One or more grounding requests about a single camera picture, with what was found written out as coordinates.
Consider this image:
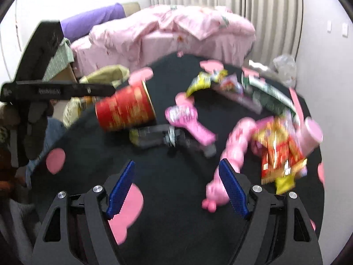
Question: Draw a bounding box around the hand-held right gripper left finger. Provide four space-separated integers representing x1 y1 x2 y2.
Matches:
31 159 136 265

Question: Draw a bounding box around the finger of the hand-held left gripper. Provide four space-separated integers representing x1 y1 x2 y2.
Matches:
0 81 116 102
13 20 64 83

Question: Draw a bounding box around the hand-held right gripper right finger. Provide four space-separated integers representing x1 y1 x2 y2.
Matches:
219 159 324 265

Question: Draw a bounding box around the bin with yellow-green bag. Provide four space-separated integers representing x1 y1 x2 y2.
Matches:
63 65 130 129

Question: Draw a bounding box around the red cylindrical tin can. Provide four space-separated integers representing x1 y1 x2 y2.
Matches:
95 79 157 131

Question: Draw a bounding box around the magenta toy packet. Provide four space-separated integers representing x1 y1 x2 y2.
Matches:
165 92 216 145

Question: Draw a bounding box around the green and white packet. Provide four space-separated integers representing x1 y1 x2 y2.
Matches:
241 73 295 115

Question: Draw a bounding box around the cartoon print tissue packet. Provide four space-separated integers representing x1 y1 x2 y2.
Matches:
218 74 244 96

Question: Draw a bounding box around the green checked cloth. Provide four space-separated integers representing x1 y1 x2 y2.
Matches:
43 38 75 81

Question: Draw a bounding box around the person's leg in jeans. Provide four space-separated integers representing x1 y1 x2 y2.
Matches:
26 118 68 188

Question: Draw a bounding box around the pink candy strip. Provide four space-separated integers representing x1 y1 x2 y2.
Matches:
201 117 258 214

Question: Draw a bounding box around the purple pillow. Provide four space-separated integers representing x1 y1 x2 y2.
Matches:
60 3 127 42

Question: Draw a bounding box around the red and yellow snack packet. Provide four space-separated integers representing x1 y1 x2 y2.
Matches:
252 117 308 195

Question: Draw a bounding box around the black tablecloth with pink print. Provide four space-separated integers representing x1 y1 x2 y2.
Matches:
29 52 326 265

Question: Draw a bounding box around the dark grey plastic wrapper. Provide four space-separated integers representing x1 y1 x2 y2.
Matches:
129 125 217 158

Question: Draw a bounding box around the beige headboard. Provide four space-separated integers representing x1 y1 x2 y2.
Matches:
121 2 142 17

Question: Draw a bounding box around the bed with pink cover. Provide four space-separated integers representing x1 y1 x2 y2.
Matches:
70 4 255 76

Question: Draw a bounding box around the clear plastic bag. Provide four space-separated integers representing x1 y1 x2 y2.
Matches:
272 54 298 87

